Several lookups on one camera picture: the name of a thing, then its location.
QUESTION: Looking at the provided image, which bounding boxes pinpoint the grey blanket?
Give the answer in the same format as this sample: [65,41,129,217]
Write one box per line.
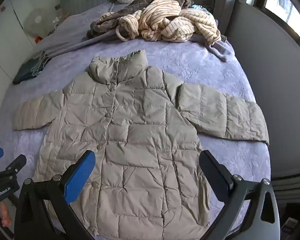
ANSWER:
[32,2,117,58]

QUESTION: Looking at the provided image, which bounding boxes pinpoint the lavender grey garment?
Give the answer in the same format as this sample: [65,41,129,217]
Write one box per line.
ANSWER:
[190,34,234,62]

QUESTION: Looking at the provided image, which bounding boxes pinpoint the beige puffer jacket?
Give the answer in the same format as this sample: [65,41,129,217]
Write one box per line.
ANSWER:
[12,49,270,235]

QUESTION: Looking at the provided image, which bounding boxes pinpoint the person's left hand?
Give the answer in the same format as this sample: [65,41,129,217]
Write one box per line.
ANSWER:
[0,203,12,228]

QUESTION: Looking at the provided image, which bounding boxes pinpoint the bed with purple bedspread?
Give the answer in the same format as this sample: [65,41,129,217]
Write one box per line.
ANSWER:
[0,1,273,240]

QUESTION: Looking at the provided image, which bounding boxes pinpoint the cream striped garment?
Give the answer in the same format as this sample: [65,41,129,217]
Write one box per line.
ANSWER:
[116,0,222,43]

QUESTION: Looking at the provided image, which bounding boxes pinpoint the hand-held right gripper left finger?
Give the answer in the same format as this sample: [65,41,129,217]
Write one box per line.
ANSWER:
[14,150,96,240]

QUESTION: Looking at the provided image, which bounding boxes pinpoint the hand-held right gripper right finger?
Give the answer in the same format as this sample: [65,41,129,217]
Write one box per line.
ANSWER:
[199,150,282,240]

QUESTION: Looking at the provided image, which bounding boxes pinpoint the brown fuzzy garment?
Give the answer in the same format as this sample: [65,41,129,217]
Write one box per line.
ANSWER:
[87,0,198,39]

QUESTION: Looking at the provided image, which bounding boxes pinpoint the white wardrobe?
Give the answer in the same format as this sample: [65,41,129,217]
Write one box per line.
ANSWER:
[0,0,40,105]

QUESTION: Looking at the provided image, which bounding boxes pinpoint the dark teal folded garment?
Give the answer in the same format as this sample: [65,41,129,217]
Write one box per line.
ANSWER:
[12,51,52,85]

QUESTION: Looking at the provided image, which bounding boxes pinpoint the grey padded headboard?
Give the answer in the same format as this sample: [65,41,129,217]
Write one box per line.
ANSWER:
[60,0,215,15]

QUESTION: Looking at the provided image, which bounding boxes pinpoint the window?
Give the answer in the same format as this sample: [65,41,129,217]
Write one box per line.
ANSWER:
[252,0,300,48]

